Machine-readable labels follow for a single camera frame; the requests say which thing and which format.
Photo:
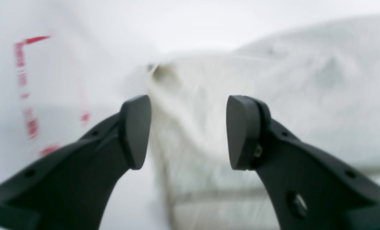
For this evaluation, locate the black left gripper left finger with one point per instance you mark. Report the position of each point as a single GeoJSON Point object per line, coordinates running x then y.
{"type": "Point", "coordinates": [69, 189]}

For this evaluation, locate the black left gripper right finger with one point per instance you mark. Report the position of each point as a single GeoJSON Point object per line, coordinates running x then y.
{"type": "Point", "coordinates": [309, 188]}

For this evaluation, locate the beige t-shirt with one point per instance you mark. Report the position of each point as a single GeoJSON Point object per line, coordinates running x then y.
{"type": "Point", "coordinates": [321, 82]}

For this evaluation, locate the red tape marking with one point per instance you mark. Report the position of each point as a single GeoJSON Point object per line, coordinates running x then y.
{"type": "Point", "coordinates": [51, 91]}

